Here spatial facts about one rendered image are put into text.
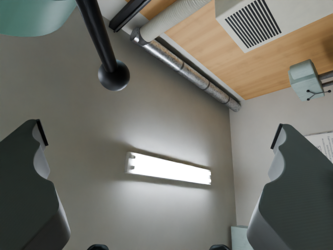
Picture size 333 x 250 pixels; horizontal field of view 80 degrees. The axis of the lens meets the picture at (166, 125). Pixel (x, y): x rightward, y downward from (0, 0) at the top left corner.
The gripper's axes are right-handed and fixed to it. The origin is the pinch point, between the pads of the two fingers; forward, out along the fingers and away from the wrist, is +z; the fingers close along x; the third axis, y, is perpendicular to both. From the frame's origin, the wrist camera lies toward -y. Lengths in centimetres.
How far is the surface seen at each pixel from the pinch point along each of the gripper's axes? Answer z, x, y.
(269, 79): 251, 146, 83
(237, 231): 132, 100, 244
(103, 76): 10.0, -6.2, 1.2
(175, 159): 156, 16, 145
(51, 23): 17.8, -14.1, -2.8
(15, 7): 13.4, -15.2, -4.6
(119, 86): 10.1, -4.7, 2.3
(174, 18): 180, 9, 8
